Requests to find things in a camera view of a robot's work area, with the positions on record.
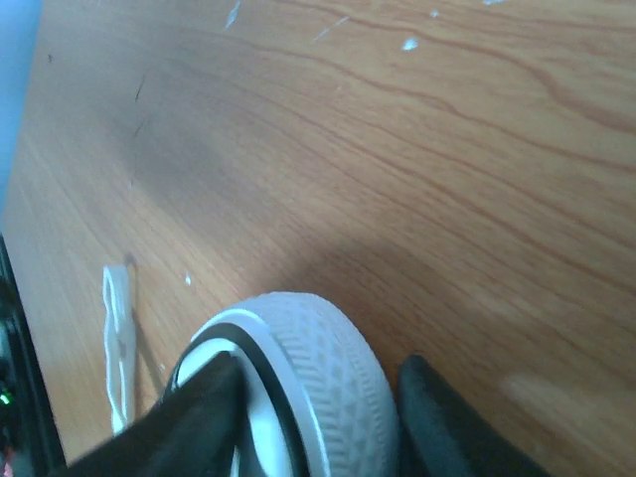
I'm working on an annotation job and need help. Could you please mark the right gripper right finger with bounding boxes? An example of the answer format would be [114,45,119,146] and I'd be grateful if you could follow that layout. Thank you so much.
[397,355,549,476]

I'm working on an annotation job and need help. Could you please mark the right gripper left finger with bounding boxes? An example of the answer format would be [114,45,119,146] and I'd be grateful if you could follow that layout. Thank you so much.
[51,355,243,477]

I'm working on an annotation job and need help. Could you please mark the white lace of sneaker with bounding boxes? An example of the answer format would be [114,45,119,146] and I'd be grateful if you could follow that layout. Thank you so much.
[102,264,136,435]

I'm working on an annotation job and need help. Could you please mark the black canvas sneaker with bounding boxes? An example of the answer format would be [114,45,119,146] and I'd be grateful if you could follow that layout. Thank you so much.
[165,291,399,476]

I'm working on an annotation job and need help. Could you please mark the black aluminium frame rail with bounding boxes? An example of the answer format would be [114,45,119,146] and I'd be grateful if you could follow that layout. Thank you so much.
[1,244,66,476]

